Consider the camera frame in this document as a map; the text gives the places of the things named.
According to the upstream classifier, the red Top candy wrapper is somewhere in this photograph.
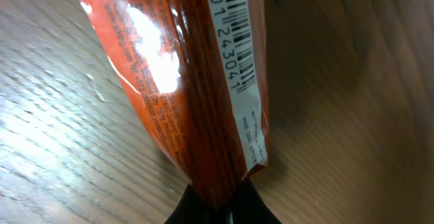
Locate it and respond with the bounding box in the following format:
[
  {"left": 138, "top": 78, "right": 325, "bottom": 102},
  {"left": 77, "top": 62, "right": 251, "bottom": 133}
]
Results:
[{"left": 80, "top": 0, "right": 269, "bottom": 208}]

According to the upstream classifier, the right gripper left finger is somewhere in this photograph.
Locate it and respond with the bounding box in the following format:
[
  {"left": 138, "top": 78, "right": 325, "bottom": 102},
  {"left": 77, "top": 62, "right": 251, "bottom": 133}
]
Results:
[{"left": 164, "top": 184, "right": 217, "bottom": 224}]

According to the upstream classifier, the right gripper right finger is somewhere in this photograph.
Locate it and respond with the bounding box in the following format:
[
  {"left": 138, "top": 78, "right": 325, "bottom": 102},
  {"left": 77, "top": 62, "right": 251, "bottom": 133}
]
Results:
[{"left": 228, "top": 180, "right": 281, "bottom": 224}]

